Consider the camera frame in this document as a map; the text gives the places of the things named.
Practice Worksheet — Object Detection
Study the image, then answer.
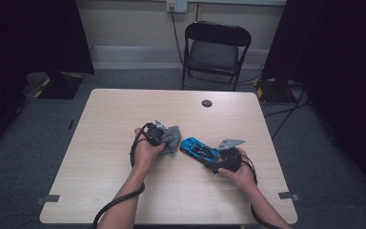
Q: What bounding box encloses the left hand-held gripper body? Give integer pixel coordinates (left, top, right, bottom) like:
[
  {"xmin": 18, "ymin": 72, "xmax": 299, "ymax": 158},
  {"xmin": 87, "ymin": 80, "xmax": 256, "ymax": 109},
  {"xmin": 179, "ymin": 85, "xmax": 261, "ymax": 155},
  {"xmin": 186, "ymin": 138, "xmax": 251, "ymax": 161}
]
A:
[{"xmin": 146, "ymin": 119, "xmax": 168, "ymax": 147}]

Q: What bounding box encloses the black wall socket cable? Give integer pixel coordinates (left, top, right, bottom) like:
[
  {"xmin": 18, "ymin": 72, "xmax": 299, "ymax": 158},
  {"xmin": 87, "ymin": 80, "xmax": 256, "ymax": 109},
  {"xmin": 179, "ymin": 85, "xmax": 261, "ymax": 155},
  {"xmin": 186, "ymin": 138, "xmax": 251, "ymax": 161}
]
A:
[{"xmin": 170, "ymin": 7, "xmax": 186, "ymax": 66}]

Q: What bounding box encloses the blue and black toy car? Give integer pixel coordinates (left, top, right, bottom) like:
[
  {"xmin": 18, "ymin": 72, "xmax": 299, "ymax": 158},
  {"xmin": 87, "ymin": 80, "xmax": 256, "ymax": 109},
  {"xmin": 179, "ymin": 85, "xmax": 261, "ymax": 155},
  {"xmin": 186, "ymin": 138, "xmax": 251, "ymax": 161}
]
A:
[{"xmin": 179, "ymin": 136, "xmax": 221, "ymax": 169}]

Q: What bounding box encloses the dark curtain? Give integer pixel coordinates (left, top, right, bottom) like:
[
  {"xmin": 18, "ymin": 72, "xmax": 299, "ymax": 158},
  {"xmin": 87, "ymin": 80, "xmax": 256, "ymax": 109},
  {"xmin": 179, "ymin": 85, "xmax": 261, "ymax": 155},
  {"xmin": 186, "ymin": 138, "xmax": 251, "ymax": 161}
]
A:
[
  {"xmin": 0, "ymin": 0, "xmax": 95, "ymax": 160},
  {"xmin": 261, "ymin": 0, "xmax": 366, "ymax": 204}
]

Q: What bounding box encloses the person's left hand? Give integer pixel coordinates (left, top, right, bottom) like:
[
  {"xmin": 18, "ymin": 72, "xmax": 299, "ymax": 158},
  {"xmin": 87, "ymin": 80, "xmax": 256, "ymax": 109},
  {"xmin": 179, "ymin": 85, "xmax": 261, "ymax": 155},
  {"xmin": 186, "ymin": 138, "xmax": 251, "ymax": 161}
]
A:
[{"xmin": 133, "ymin": 127, "xmax": 166, "ymax": 176}]

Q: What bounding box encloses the left hand-held gripper black cable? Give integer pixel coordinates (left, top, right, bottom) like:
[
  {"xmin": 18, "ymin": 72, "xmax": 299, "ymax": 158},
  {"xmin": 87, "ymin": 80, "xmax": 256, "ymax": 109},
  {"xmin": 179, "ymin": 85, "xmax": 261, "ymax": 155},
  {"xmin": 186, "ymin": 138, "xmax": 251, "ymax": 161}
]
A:
[{"xmin": 91, "ymin": 122, "xmax": 148, "ymax": 229}]

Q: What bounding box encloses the black stand base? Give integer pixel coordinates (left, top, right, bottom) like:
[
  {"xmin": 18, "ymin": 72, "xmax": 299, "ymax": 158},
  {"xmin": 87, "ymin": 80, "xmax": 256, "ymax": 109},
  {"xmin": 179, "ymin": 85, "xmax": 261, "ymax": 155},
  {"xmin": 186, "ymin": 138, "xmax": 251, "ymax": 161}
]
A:
[
  {"xmin": 37, "ymin": 71, "xmax": 85, "ymax": 100},
  {"xmin": 254, "ymin": 77, "xmax": 297, "ymax": 104}
]

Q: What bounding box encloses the hand-held gripper black cable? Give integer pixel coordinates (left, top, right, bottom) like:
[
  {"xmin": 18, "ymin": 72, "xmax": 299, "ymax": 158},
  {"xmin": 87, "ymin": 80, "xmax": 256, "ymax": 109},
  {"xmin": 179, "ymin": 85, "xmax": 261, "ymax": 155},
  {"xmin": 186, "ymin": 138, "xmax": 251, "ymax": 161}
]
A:
[
  {"xmin": 239, "ymin": 154, "xmax": 284, "ymax": 229},
  {"xmin": 91, "ymin": 122, "xmax": 148, "ymax": 229}
]

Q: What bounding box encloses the white wall socket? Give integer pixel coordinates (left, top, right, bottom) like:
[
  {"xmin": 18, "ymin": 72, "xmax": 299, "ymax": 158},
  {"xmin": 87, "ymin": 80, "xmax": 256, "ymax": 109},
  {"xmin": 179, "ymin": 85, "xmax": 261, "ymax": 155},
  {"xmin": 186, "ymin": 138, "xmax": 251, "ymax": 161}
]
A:
[{"xmin": 166, "ymin": 0, "xmax": 189, "ymax": 14}]

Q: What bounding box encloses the black folding chair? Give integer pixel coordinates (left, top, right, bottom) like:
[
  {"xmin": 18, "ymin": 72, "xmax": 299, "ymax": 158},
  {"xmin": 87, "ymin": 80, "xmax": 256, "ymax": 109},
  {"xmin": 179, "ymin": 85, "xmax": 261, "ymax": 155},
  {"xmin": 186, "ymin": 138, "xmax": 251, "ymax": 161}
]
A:
[{"xmin": 181, "ymin": 20, "xmax": 253, "ymax": 93}]

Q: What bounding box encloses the right hand-held gripper black cable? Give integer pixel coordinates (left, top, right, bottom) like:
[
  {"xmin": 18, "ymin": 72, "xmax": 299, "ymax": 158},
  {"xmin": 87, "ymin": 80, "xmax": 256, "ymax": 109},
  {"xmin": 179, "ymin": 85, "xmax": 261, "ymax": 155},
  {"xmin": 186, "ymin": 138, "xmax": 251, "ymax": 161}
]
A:
[{"xmin": 239, "ymin": 154, "xmax": 284, "ymax": 229}]

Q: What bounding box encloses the person's right hand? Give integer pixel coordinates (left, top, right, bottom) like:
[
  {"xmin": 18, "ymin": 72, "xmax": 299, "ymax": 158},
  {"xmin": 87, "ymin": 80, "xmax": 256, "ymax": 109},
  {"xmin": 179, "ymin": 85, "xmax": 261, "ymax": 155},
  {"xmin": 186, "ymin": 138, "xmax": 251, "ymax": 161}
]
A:
[{"xmin": 217, "ymin": 146, "xmax": 257, "ymax": 192}]

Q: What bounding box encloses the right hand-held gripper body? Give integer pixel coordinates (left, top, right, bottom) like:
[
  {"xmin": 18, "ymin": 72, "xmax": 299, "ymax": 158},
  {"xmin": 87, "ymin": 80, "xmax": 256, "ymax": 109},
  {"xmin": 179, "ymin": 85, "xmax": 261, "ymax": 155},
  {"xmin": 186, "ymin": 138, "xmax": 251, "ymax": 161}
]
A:
[{"xmin": 216, "ymin": 138, "xmax": 246, "ymax": 173}]

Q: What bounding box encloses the black floor cable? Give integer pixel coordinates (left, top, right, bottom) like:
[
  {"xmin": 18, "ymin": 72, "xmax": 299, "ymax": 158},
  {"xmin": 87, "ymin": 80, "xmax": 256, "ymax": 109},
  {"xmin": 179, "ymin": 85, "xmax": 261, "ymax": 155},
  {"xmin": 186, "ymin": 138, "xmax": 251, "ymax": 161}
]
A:
[{"xmin": 262, "ymin": 85, "xmax": 313, "ymax": 141}]

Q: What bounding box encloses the gray tape piece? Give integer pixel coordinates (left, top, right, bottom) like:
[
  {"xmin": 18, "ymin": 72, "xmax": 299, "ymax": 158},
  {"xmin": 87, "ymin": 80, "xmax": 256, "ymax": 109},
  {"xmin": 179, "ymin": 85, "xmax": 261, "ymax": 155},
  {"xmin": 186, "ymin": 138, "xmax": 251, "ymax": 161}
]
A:
[
  {"xmin": 277, "ymin": 191, "xmax": 301, "ymax": 201},
  {"xmin": 34, "ymin": 194, "xmax": 61, "ymax": 205}
]

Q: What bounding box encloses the gray knitted cloth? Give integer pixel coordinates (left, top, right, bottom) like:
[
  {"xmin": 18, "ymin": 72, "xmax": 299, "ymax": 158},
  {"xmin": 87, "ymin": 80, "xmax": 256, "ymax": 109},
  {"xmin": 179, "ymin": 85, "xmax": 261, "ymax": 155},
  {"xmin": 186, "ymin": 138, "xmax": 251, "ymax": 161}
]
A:
[{"xmin": 157, "ymin": 125, "xmax": 182, "ymax": 157}]

